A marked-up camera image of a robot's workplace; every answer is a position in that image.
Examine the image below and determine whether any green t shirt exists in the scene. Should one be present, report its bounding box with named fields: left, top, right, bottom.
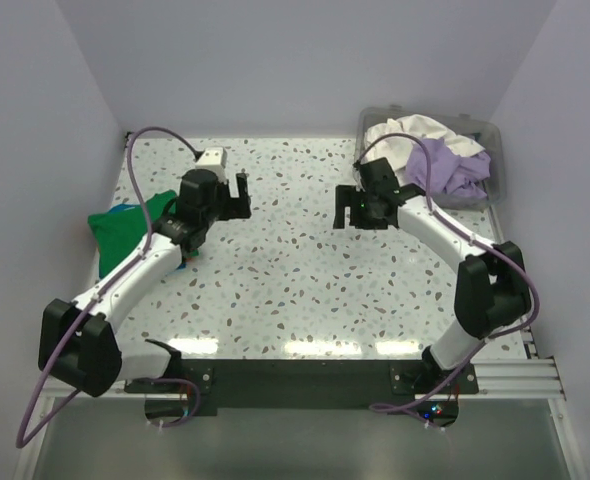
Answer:
left=87, top=192, right=186, bottom=279

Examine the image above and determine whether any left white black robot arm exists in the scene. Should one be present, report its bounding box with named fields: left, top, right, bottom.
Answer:
left=38, top=168, right=251, bottom=397

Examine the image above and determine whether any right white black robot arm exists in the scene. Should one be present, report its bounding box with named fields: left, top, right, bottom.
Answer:
left=333, top=158, right=540, bottom=372

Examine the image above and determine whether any white crumpled t shirt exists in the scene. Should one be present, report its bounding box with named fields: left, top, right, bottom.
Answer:
left=363, top=114, right=484, bottom=171

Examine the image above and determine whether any lavender crumpled t shirt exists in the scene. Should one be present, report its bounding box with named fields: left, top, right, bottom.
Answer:
left=403, top=138, right=491, bottom=201

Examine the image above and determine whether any folded blue t shirt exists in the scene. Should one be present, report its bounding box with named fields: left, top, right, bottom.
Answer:
left=112, top=203, right=189, bottom=271

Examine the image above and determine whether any clear plastic bin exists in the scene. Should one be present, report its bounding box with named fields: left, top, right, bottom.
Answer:
left=354, top=107, right=506, bottom=210

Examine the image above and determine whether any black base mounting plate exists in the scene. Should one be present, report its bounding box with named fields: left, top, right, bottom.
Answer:
left=123, top=358, right=478, bottom=427

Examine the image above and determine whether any aluminium frame rail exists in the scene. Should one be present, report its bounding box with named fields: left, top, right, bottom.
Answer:
left=37, top=355, right=567, bottom=401

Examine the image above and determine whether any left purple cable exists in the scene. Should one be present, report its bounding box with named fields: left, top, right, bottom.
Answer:
left=15, top=127, right=206, bottom=449

